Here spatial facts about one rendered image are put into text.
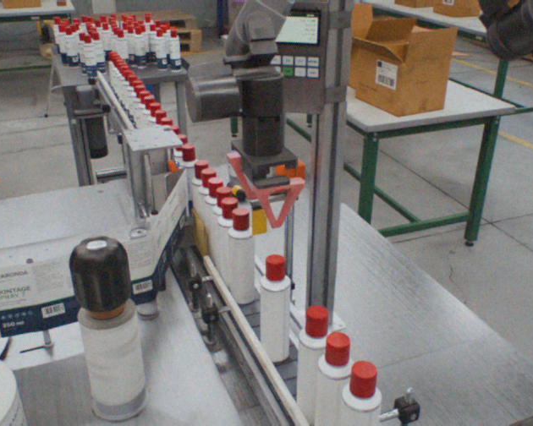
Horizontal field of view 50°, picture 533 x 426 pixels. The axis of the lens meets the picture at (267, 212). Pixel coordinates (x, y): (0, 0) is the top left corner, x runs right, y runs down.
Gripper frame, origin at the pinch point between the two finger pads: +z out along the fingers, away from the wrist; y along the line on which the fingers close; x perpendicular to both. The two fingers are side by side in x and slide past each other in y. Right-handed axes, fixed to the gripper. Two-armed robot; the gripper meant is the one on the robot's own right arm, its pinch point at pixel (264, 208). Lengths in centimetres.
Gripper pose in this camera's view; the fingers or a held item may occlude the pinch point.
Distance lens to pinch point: 83.8
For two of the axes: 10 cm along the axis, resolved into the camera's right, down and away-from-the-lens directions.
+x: 9.4, -1.7, 3.1
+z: 0.1, 8.9, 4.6
